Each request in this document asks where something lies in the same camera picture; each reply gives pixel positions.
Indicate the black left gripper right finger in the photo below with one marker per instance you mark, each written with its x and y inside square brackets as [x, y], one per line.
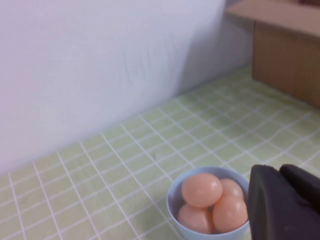
[305, 185]

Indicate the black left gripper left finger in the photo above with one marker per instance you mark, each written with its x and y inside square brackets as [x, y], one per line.
[270, 212]

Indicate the brown egg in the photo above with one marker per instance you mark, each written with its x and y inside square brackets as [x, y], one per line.
[230, 215]
[233, 187]
[202, 190]
[193, 220]

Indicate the brown cardboard box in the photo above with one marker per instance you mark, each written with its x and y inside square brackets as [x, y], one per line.
[287, 62]

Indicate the light blue bowl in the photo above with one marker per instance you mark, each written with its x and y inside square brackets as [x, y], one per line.
[175, 198]

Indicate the green checkered tablecloth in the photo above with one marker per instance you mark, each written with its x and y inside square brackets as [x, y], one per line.
[100, 187]

